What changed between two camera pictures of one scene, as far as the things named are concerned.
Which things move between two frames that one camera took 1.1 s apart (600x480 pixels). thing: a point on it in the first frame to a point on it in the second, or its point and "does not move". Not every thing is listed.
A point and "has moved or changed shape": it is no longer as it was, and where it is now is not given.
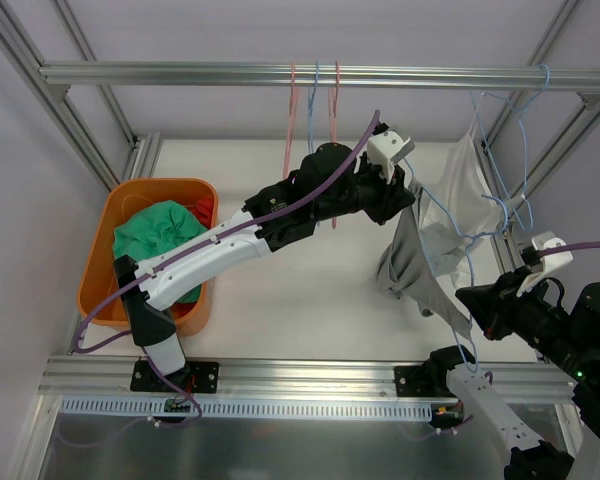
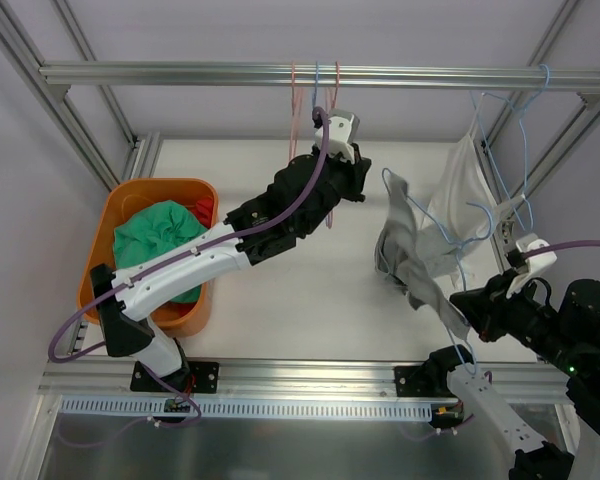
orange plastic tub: [100, 295] does not move
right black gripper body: [503, 309] does not move
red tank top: [204, 208] does not move
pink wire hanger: [333, 99] does not move
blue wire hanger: [472, 237] to [460, 246]
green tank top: [155, 230] does not move
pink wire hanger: [293, 119] does not move
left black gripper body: [389, 192] to [347, 174]
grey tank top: [415, 256] has moved or changed shape
